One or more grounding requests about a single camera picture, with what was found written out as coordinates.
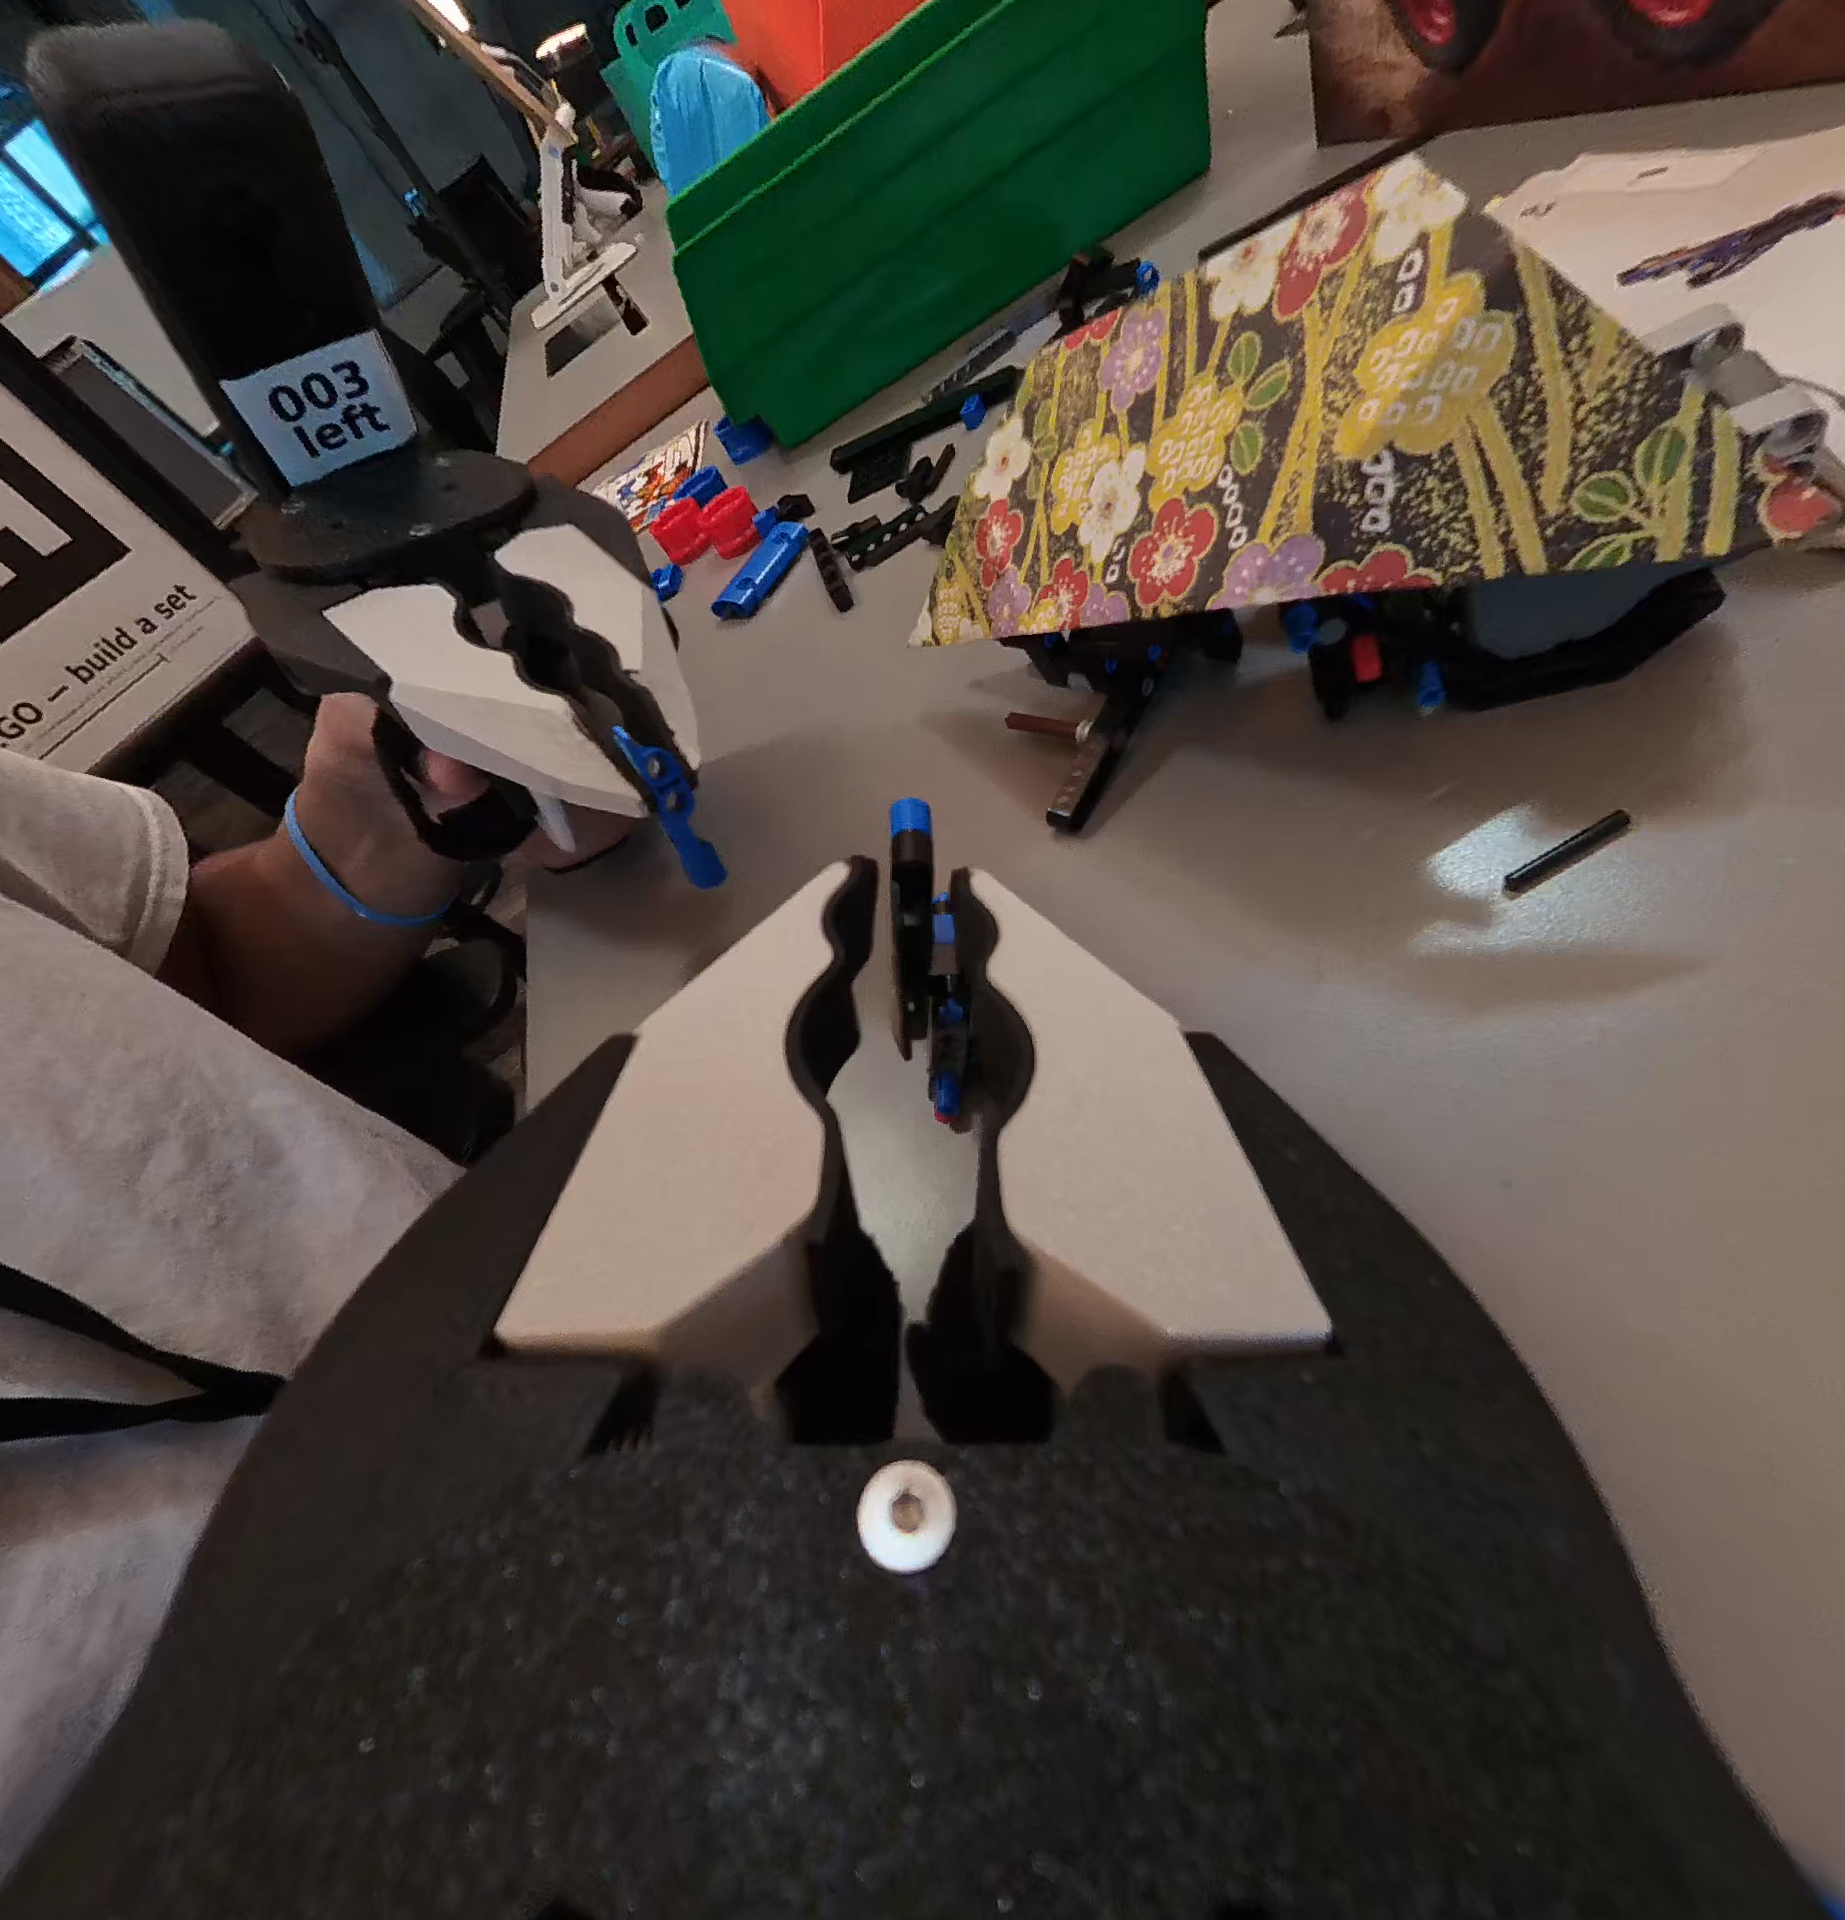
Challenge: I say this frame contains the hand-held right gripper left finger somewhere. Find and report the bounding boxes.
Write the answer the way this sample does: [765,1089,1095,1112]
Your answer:
[491,854,909,1443]

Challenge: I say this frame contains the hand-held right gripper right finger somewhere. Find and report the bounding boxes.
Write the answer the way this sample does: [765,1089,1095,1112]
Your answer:
[906,867,1335,1443]

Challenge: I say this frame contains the light blue bag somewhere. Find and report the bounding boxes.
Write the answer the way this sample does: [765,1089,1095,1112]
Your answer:
[650,45,773,196]

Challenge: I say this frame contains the black lego vehicle chassis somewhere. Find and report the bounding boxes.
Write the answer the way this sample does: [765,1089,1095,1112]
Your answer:
[1012,306,1845,833]

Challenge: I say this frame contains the blue wristband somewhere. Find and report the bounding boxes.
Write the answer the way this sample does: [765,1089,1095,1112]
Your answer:
[281,786,462,928]

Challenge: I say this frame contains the person's left forearm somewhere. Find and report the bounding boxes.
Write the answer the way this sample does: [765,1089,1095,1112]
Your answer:
[157,831,524,1052]

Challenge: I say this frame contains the person's left hand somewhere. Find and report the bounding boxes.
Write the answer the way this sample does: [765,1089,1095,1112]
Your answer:
[284,693,628,913]

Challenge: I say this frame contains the orange plastic bin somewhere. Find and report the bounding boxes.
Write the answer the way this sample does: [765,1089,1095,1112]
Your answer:
[719,0,939,92]

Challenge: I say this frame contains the black chest harness strap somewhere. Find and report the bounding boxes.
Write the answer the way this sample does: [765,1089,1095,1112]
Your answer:
[0,1251,284,1448]

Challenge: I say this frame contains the white stand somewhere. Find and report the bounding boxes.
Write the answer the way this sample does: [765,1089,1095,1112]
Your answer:
[528,103,653,334]

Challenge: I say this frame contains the lego instruction booklet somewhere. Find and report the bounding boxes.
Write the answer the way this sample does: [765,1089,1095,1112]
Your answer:
[1491,145,1845,548]

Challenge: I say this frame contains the floral patterned cloth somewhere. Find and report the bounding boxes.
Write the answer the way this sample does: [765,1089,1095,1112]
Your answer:
[911,150,1845,649]

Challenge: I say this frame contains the black lego set box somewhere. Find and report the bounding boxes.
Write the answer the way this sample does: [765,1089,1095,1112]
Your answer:
[1304,0,1845,148]

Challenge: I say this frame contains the framed marker sign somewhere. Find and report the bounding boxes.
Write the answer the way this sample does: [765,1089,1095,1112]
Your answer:
[0,284,263,773]

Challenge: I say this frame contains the colourful sticker sheet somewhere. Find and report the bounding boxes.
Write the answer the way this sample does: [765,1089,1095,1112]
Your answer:
[592,419,708,534]

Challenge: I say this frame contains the black lego assembly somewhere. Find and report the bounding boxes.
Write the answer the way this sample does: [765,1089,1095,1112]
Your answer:
[884,799,984,1127]

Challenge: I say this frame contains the green tote bag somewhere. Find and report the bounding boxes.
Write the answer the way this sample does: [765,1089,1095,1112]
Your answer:
[605,0,735,114]

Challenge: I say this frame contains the scattered lego pieces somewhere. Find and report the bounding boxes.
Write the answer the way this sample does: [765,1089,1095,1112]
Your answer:
[644,246,1163,624]

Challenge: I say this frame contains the blue lego piece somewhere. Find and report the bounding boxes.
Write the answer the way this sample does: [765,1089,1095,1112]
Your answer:
[610,724,729,889]

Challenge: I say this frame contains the black lego axle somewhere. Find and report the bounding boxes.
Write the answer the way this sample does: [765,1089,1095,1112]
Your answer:
[1502,809,1633,897]

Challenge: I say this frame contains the green plastic bin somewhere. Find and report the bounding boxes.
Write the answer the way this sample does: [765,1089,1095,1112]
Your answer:
[667,0,1213,450]

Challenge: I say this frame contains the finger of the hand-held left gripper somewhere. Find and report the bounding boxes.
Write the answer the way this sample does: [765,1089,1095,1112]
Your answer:
[491,514,704,781]
[322,575,669,819]

